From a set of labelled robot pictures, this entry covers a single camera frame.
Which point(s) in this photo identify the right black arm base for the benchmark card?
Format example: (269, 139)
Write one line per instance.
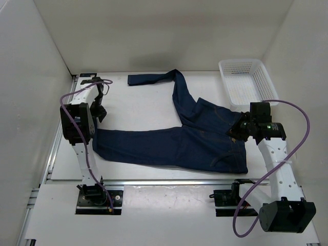
(226, 201)

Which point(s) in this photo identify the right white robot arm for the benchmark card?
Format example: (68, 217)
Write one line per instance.
(276, 197)

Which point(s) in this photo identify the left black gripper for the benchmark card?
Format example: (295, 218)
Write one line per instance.
(101, 113)

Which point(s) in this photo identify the aluminium rail frame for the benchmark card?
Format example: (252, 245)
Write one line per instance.
(160, 206)

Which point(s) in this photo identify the dark blue denim trousers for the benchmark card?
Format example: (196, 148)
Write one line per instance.
(200, 143)

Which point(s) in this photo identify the white perforated plastic basket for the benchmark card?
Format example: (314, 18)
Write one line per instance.
(246, 81)

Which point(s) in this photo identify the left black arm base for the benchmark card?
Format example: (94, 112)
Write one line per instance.
(93, 200)

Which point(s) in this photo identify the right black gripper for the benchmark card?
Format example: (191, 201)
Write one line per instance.
(233, 130)

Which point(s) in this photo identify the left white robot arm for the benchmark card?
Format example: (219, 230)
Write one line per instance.
(79, 112)

